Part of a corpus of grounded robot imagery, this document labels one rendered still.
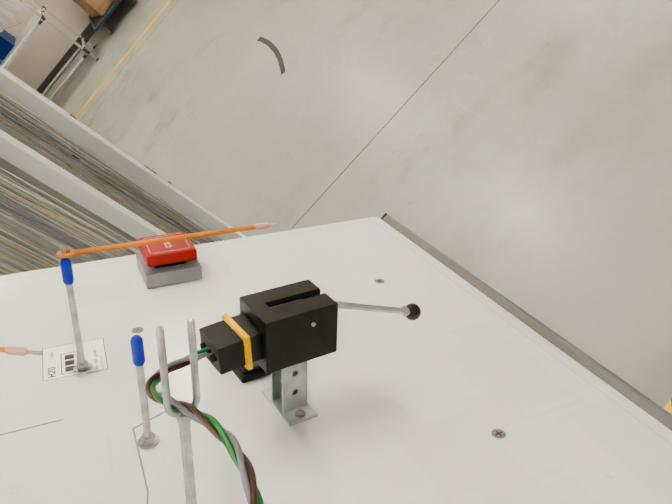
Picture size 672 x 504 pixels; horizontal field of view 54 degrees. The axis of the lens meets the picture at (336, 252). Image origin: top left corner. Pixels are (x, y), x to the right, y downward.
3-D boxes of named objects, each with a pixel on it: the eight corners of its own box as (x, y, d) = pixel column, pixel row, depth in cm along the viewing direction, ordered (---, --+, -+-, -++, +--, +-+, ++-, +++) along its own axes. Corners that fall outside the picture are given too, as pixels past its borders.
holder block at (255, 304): (337, 351, 47) (338, 303, 45) (266, 374, 44) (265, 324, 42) (308, 324, 50) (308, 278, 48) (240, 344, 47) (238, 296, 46)
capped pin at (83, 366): (96, 367, 53) (78, 246, 48) (80, 376, 52) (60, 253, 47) (85, 361, 54) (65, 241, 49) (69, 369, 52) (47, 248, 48)
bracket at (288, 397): (318, 416, 48) (319, 359, 46) (289, 427, 47) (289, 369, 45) (288, 383, 52) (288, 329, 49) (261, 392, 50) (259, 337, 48)
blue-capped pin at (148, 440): (162, 444, 45) (151, 338, 41) (141, 452, 44) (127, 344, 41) (155, 432, 46) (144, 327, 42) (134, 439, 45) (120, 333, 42)
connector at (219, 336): (282, 350, 45) (280, 326, 44) (217, 376, 43) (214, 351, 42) (261, 330, 47) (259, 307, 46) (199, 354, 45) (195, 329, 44)
